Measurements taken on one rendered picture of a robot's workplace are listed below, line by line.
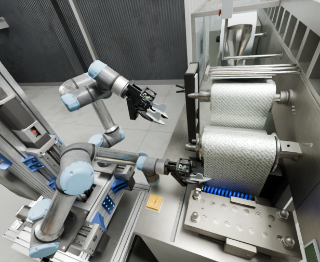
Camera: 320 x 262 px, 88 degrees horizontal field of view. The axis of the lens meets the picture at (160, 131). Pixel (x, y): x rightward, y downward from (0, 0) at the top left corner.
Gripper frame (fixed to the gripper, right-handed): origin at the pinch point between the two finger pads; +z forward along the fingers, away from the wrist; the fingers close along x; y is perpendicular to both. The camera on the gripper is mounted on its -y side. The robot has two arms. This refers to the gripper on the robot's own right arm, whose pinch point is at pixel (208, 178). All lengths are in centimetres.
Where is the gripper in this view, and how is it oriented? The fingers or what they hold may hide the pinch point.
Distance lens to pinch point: 81.7
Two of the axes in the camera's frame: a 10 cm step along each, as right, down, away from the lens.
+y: -1.6, -7.5, -6.5
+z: 9.3, 1.0, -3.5
